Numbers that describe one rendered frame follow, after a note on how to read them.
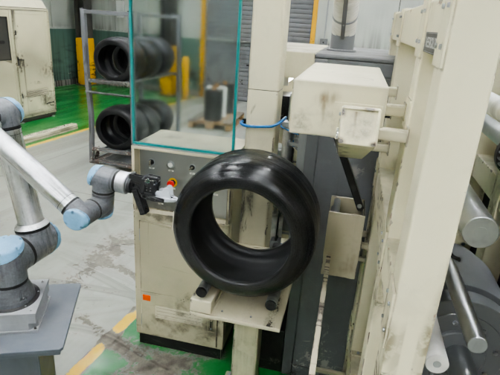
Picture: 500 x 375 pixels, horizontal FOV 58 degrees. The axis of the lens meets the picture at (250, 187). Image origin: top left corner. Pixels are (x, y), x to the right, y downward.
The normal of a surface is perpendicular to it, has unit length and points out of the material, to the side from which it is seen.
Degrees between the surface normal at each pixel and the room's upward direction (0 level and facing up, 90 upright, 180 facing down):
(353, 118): 72
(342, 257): 90
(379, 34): 90
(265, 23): 90
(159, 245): 90
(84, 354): 0
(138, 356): 0
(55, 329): 0
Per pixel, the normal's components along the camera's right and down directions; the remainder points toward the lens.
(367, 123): -0.19, 0.02
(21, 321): 0.18, 0.36
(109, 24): -0.33, 0.31
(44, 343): 0.06, -0.94
